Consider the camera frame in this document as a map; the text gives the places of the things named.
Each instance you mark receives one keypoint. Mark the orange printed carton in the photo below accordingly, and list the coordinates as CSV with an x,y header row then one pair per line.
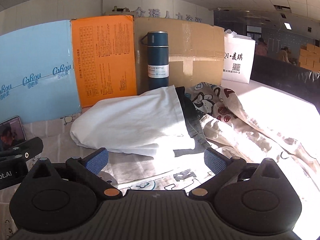
x,y
105,62

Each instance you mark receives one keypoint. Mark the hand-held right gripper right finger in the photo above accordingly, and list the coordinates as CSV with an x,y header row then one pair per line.
x,y
215,160

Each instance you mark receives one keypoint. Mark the ceiling light panel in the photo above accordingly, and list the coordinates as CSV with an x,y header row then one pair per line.
x,y
287,25

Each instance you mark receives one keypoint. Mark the white shopping bag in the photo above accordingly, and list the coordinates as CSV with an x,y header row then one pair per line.
x,y
237,52

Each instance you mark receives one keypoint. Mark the brown cardboard box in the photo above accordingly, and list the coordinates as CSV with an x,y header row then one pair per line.
x,y
195,42

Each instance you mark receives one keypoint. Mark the cartoon printed bed sheet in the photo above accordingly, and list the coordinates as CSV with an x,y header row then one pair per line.
x,y
50,135

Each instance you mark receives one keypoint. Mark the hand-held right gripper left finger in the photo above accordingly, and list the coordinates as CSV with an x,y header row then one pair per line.
x,y
97,161

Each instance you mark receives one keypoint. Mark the black garment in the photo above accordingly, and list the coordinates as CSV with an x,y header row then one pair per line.
x,y
187,107

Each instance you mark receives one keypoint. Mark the black partition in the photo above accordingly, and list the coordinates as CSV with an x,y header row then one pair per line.
x,y
282,77

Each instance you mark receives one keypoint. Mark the white garment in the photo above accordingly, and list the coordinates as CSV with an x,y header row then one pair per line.
x,y
130,122

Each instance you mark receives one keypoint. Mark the large light blue carton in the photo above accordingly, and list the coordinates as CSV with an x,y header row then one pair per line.
x,y
37,55

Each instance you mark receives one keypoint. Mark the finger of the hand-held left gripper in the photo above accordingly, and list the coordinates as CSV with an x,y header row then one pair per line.
x,y
27,150

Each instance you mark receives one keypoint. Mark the silver wall lettering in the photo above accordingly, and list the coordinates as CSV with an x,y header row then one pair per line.
x,y
140,12

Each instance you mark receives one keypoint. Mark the smartphone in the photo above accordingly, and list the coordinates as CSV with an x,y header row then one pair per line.
x,y
11,132

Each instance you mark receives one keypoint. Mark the stack of cardboard boxes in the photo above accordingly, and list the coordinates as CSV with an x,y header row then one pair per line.
x,y
310,56

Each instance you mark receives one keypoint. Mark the crumpled cartoon printed cloth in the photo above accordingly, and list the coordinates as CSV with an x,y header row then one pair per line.
x,y
250,135

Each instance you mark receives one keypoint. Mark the dark blue vacuum bottle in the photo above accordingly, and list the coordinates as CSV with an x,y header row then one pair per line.
x,y
157,55

